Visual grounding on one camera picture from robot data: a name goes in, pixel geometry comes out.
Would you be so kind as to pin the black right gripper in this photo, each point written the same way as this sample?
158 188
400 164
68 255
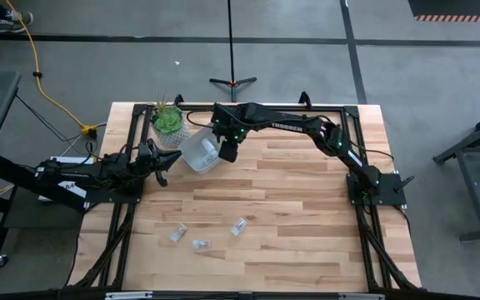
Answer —
228 152

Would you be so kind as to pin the clear plastic container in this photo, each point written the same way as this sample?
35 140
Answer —
194 156

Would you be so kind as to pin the small wrapped packet middle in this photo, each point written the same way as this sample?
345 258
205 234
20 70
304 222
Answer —
201 244

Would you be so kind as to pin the black aluminium rig frame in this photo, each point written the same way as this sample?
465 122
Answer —
363 233

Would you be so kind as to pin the black metal table frame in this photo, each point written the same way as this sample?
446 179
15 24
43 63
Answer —
473 166

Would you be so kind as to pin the succulent in patterned white pot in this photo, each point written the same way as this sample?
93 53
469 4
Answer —
168 123

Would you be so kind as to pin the person's shoe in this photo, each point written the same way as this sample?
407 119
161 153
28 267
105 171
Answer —
13 23

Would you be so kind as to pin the black mat orange hazard stripes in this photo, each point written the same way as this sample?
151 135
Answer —
456 10

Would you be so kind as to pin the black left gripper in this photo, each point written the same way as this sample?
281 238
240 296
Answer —
147 156

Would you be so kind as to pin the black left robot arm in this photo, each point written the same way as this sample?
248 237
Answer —
106 168

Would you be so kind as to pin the black tripod stand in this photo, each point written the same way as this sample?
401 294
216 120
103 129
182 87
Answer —
231 50

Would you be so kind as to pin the black wheeled stand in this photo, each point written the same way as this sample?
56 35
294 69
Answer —
2 216

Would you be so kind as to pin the yellow power plug block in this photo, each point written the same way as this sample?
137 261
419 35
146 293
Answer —
90 131

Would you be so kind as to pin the silver aluminium bar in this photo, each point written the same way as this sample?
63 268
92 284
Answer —
128 295
361 296

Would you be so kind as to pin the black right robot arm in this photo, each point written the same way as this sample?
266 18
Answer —
298 125

